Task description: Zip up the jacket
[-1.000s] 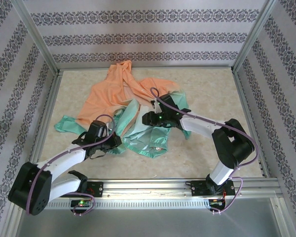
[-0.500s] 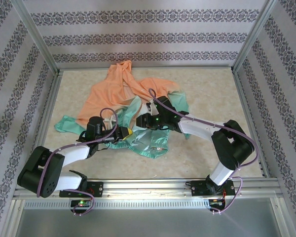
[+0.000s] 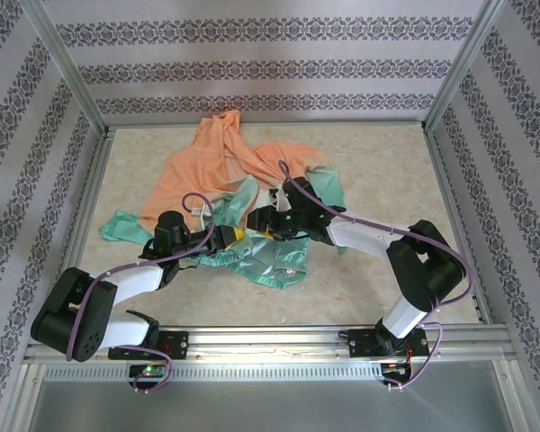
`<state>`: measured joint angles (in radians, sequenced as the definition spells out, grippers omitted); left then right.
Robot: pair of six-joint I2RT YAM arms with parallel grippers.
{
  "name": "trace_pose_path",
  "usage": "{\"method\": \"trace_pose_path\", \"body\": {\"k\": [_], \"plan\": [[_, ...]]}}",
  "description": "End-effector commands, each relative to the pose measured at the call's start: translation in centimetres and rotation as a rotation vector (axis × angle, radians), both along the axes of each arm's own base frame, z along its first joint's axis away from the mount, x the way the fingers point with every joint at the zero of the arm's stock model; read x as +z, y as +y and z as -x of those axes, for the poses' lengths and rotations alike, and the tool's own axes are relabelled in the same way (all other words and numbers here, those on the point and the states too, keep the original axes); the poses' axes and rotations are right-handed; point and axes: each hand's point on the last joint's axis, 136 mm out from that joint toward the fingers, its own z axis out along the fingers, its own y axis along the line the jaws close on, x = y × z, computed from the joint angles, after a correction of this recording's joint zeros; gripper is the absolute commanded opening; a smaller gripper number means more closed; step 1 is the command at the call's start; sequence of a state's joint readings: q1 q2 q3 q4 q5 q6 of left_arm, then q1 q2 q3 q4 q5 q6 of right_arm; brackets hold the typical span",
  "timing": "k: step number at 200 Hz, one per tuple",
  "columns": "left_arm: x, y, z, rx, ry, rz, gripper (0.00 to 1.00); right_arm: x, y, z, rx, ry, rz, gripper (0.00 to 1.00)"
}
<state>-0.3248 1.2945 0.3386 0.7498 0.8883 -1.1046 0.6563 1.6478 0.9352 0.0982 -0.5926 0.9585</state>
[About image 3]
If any orange and teal jacket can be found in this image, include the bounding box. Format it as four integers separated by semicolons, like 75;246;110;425
97;109;347;293

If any long purple right arm cable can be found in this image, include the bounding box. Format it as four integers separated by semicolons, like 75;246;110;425
277;160;476;392

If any grey metal panel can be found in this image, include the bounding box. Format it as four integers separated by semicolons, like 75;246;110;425
24;380;517;432

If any short purple cable loop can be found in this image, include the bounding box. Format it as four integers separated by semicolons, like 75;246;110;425
132;354;175;395

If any long purple left arm cable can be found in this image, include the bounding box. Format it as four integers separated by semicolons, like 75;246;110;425
65;192;218;364

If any wide aluminium mounting rail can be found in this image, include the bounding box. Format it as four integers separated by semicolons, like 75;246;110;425
24;324;515;362

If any thin aluminium cross rail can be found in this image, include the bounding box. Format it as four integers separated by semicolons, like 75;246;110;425
105;117;428;130

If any circuit board with green light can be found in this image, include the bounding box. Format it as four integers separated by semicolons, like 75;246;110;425
129;364;167;378

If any long purple arm cable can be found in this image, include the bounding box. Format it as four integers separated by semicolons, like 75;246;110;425
277;160;476;392
65;192;218;364

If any aluminium table side rail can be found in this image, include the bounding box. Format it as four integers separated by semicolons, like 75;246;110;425
49;130;114;326
425;125;492;326

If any aluminium frame post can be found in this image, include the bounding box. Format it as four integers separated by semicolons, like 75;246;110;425
423;0;510;132
24;0;112;139

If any slotted grey cable duct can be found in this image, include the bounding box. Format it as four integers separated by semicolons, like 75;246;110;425
42;363;384;382

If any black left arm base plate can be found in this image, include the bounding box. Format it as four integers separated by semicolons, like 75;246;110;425
107;330;190;361

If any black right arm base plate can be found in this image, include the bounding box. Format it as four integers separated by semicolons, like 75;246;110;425
348;328;429;360

